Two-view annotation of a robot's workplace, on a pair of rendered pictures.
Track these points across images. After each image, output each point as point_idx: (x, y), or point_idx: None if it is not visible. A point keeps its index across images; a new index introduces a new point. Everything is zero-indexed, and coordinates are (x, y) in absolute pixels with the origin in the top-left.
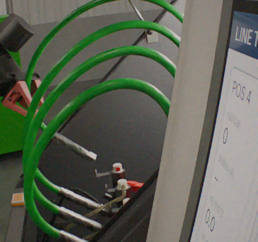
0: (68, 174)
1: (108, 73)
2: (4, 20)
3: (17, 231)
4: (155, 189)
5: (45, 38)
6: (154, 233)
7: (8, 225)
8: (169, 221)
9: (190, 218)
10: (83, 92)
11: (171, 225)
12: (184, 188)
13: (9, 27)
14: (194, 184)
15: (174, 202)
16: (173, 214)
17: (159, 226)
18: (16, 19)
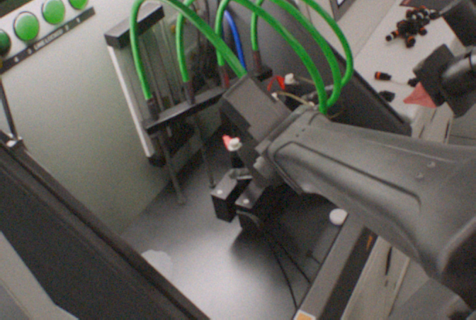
0: None
1: (86, 218)
2: (261, 90)
3: (333, 254)
4: (302, 8)
5: (241, 64)
6: (312, 19)
7: (338, 275)
8: None
9: None
10: None
11: None
12: None
13: (263, 86)
14: None
15: None
16: None
17: (313, 9)
18: (251, 73)
